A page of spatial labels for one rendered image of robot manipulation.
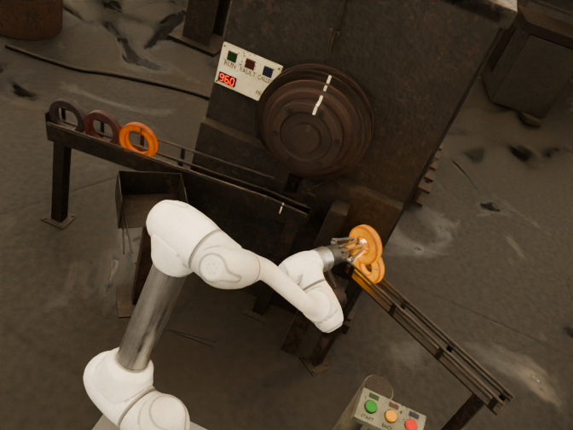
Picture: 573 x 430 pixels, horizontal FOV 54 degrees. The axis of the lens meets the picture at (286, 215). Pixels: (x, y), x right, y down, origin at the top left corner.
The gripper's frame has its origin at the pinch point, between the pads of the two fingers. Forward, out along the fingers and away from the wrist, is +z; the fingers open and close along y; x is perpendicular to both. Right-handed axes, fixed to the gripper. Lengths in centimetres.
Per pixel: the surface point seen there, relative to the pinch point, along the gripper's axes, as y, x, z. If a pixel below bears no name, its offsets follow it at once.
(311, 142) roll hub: -35.8, 23.1, -7.6
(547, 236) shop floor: -7, -101, 250
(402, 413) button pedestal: 54, -27, -19
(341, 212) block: -23.7, -8.9, 11.0
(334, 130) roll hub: -31.0, 31.4, -2.9
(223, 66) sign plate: -88, 27, -16
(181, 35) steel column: -323, -90, 107
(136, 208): -72, -26, -59
